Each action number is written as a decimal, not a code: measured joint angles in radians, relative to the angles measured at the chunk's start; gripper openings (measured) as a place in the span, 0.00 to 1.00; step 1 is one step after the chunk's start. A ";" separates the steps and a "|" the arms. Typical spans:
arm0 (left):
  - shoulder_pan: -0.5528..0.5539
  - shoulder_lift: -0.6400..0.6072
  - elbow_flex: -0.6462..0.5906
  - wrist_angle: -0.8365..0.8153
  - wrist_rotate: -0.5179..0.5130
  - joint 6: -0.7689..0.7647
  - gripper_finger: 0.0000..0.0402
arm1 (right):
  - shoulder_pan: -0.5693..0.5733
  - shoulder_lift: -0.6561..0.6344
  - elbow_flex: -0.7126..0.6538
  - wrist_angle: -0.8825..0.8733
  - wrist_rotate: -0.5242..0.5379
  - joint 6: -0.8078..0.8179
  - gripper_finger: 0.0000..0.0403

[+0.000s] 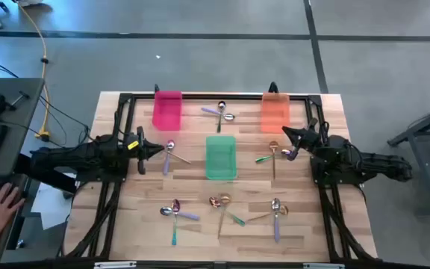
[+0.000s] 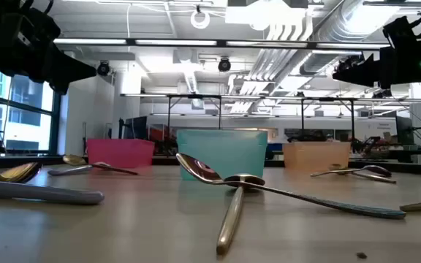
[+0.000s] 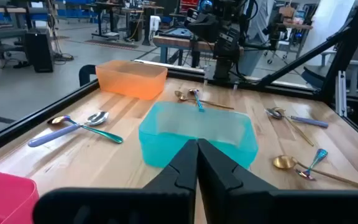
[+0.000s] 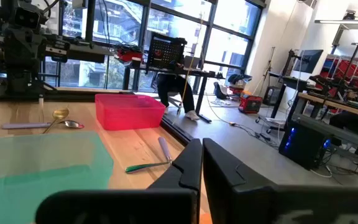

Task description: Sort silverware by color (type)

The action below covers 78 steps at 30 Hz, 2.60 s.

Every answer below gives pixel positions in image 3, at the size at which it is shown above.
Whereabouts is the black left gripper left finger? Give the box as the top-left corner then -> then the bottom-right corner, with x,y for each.
32,139 -> 199,224

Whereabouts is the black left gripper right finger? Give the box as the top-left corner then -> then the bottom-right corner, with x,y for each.
197,139 -> 358,224

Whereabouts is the gold spoon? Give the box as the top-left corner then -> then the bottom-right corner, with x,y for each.
272,154 -> 358,190
272,107 -> 315,147
174,90 -> 235,110

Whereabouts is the teal-handled iridescent spoon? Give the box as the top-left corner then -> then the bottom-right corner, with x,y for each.
79,111 -> 124,144
295,148 -> 329,182
188,88 -> 205,113

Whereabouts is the purple-handled spoon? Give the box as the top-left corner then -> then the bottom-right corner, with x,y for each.
27,115 -> 84,148
264,108 -> 329,129

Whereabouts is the wooden workbench with blue legs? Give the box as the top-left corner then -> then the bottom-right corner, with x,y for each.
152,35 -> 245,68

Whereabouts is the white box device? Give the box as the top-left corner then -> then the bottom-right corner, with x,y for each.
149,15 -> 162,32

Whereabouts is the teal translucent plastic bin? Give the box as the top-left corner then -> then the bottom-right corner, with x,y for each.
138,101 -> 259,169

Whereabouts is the equipment cart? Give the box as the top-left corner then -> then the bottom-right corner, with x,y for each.
264,6 -> 313,65

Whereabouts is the orange translucent plastic bin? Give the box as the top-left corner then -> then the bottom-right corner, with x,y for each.
95,60 -> 168,101

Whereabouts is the black standing desk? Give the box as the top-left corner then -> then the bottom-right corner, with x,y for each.
85,1 -> 145,41

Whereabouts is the pink translucent plastic bin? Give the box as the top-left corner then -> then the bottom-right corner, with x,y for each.
0,169 -> 40,224

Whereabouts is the grey metal bench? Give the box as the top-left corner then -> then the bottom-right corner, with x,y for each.
320,51 -> 358,94

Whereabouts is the black computer tower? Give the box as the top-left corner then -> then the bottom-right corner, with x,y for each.
24,28 -> 54,73

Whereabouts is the grey workbench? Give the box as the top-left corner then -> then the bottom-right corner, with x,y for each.
0,6 -> 29,62

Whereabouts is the silver aluminium bracket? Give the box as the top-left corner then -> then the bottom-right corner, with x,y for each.
335,70 -> 347,118

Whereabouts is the black aluminium table frame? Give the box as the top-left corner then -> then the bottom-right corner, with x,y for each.
0,0 -> 358,159

